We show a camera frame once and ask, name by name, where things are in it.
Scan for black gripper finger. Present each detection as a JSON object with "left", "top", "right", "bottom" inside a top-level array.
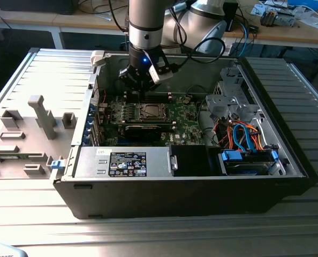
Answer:
[
  {"left": 141, "top": 77, "right": 160, "bottom": 92},
  {"left": 118, "top": 65, "right": 141, "bottom": 91}
]

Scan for CPU with silver top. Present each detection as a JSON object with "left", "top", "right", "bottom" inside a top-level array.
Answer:
[{"left": 145, "top": 106, "right": 162, "bottom": 117}]

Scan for metal socket cover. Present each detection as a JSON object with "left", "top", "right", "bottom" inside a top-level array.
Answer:
[{"left": 140, "top": 103, "right": 169, "bottom": 120}]

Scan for black graphics card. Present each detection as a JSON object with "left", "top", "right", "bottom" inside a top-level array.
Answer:
[{"left": 117, "top": 123, "right": 164, "bottom": 142}]

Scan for green motherboard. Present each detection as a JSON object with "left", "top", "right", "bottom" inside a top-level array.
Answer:
[{"left": 105, "top": 92, "right": 207, "bottom": 147}]

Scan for metal drive cage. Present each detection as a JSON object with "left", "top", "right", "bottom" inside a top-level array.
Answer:
[{"left": 205, "top": 66, "right": 264, "bottom": 121}]

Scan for silver power supply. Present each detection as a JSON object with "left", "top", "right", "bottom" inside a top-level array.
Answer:
[{"left": 73, "top": 146, "right": 176, "bottom": 179}]

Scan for black upright box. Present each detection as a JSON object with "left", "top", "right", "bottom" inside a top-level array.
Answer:
[{"left": 223, "top": 0, "right": 240, "bottom": 33}]

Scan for hard disk in blue carrier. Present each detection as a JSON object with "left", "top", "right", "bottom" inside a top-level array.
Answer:
[{"left": 218, "top": 148, "right": 279, "bottom": 177}]

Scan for blue case latch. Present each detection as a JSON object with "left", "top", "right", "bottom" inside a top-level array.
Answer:
[{"left": 50, "top": 160, "right": 65, "bottom": 171}]

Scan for black PC case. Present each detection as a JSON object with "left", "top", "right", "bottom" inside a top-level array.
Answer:
[{"left": 53, "top": 49, "right": 318, "bottom": 220}]

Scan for grey parts rack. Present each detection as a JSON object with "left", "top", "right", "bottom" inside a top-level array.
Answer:
[{"left": 0, "top": 95, "right": 79, "bottom": 180}]

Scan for wooden desk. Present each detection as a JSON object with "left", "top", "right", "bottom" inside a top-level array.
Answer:
[
  {"left": 219, "top": 0, "right": 318, "bottom": 50},
  {"left": 0, "top": 0, "right": 132, "bottom": 50}
]

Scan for black flat device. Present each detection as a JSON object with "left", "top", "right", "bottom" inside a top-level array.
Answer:
[{"left": 0, "top": 0, "right": 77, "bottom": 16}]

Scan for black heat sink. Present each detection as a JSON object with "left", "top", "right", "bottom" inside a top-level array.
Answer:
[{"left": 260, "top": 7, "right": 279, "bottom": 27}]

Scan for green RAM stick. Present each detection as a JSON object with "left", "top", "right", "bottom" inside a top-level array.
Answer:
[{"left": 0, "top": 154, "right": 31, "bottom": 161}]

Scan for grey metal drive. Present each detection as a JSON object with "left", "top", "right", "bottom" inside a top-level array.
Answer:
[{"left": 276, "top": 9, "right": 296, "bottom": 27}]

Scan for blue box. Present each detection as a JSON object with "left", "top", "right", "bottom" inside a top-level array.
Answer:
[{"left": 287, "top": 0, "right": 318, "bottom": 11}]

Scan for white paper sheets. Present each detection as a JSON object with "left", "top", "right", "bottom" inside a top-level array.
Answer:
[{"left": 295, "top": 6, "right": 318, "bottom": 29}]

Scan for grey device with lettering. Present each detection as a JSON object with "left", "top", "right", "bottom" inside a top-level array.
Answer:
[{"left": 0, "top": 242, "right": 28, "bottom": 257}]

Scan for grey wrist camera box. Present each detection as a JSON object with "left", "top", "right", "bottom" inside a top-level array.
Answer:
[{"left": 147, "top": 57, "right": 175, "bottom": 84}]

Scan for black cable with metal plug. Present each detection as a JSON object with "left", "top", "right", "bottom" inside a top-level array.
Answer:
[{"left": 121, "top": 16, "right": 130, "bottom": 51}]

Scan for blue wire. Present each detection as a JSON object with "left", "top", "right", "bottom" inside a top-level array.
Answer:
[{"left": 231, "top": 122, "right": 255, "bottom": 154}]

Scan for orange wire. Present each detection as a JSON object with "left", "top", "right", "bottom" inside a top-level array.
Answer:
[{"left": 226, "top": 120, "right": 267, "bottom": 152}]

